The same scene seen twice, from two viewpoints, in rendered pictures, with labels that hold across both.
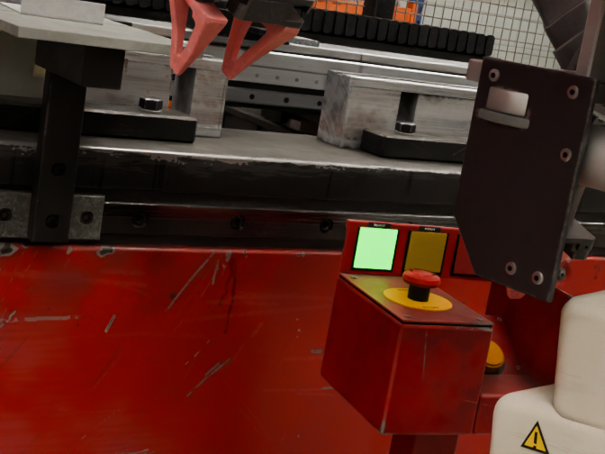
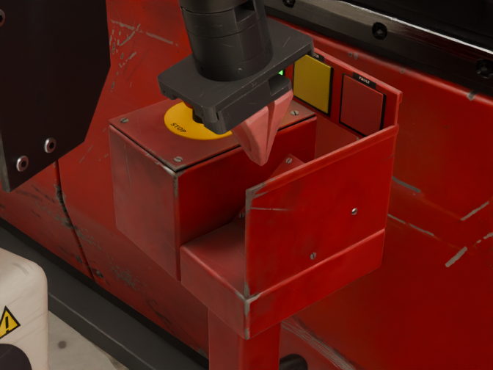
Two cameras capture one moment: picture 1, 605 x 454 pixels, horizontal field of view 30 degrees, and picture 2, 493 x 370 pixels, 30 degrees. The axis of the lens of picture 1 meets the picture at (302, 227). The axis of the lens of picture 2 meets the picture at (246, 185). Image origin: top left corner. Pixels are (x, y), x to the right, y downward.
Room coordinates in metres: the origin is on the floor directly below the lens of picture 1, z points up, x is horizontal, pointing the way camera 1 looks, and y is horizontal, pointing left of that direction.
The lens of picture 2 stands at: (0.97, -0.82, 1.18)
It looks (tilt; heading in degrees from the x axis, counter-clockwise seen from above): 34 degrees down; 74
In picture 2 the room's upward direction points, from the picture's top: 1 degrees clockwise
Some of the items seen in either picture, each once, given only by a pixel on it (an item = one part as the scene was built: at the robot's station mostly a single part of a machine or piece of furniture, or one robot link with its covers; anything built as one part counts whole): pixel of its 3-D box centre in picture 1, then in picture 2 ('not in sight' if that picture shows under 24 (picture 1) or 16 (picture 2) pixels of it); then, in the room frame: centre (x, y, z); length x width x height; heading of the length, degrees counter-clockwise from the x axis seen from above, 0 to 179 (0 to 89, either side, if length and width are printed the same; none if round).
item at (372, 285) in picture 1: (446, 325); (246, 166); (1.15, -0.17, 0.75); 0.20 x 0.16 x 0.18; 114
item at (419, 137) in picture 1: (461, 149); not in sight; (1.55, -0.20, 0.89); 0.30 x 0.05 x 0.03; 122
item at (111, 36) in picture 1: (67, 26); not in sight; (1.15, 0.27, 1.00); 0.26 x 0.18 x 0.01; 32
